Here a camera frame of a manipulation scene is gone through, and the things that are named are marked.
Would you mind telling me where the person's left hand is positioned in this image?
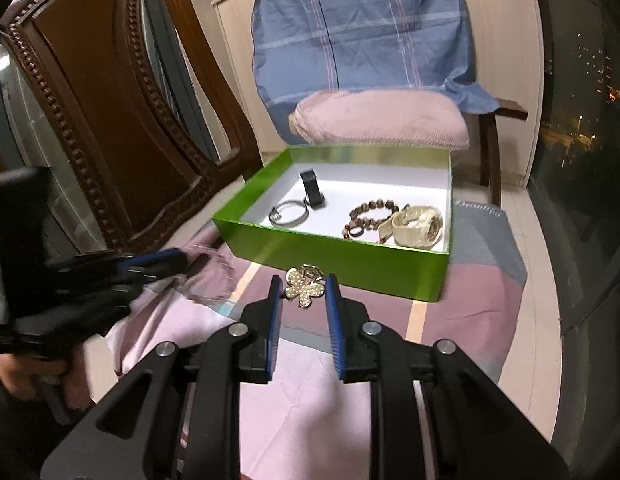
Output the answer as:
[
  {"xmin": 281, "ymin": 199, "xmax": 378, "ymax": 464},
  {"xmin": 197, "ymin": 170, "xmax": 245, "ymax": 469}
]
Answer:
[{"xmin": 0, "ymin": 346, "xmax": 92, "ymax": 411}]

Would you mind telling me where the silver bangle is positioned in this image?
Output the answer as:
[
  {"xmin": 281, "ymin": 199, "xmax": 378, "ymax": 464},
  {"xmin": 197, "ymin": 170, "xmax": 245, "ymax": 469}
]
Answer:
[{"xmin": 267, "ymin": 200, "xmax": 310, "ymax": 229}]

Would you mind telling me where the cream digital watch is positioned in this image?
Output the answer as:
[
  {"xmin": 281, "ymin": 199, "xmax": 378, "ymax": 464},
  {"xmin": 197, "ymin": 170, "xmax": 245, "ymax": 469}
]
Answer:
[{"xmin": 377, "ymin": 206, "xmax": 444, "ymax": 250}]

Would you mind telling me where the pale pink bead bracelet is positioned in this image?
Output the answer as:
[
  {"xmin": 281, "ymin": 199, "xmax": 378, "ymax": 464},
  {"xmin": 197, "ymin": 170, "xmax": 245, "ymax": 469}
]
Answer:
[{"xmin": 181, "ymin": 242, "xmax": 239, "ymax": 306}]

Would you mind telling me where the pink cushion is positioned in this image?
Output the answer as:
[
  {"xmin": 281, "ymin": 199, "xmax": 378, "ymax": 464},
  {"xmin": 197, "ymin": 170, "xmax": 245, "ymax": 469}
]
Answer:
[{"xmin": 288, "ymin": 89, "xmax": 469, "ymax": 151}]

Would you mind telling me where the blue plaid cloth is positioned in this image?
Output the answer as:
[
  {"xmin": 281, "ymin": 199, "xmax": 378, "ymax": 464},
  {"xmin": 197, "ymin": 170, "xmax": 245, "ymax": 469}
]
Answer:
[{"xmin": 251, "ymin": 0, "xmax": 498, "ymax": 145}]

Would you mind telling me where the green cardboard box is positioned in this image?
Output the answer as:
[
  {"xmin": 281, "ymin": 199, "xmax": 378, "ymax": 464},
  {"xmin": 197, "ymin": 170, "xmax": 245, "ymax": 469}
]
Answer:
[{"xmin": 213, "ymin": 145, "xmax": 452, "ymax": 302}]

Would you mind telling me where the gold flower brooch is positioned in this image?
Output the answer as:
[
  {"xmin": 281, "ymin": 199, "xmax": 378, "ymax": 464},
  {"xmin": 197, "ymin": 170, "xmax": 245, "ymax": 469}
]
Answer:
[{"xmin": 284, "ymin": 264, "xmax": 325, "ymax": 310}]

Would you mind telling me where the dark glass window frame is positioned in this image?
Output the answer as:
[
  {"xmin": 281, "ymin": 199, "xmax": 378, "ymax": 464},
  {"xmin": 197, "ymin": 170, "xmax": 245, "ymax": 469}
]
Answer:
[{"xmin": 530, "ymin": 0, "xmax": 620, "ymax": 470}]

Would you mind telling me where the brown wooden bead bracelet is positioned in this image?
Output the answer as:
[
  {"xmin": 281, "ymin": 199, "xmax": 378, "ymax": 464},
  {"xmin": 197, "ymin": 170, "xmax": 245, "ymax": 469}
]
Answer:
[{"xmin": 341, "ymin": 199, "xmax": 401, "ymax": 241}]

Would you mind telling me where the black wrist watch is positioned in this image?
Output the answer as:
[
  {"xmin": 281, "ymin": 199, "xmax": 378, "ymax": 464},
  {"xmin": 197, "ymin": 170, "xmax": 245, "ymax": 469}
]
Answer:
[{"xmin": 300, "ymin": 169, "xmax": 325, "ymax": 209}]

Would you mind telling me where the wooden armchair frame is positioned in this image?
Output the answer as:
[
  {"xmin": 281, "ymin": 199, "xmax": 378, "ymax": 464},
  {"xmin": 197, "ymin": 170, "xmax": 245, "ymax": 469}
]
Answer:
[{"xmin": 459, "ymin": 98, "xmax": 529, "ymax": 207}]

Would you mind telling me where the pink plaid bed sheet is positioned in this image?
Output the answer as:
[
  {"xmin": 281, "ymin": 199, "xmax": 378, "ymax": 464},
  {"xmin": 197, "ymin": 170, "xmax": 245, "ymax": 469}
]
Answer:
[{"xmin": 106, "ymin": 200, "xmax": 526, "ymax": 479}]

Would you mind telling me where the carved dark wooden chair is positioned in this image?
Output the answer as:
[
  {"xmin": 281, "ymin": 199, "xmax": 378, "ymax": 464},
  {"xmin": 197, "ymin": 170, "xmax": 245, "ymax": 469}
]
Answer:
[{"xmin": 0, "ymin": 0, "xmax": 262, "ymax": 252}]

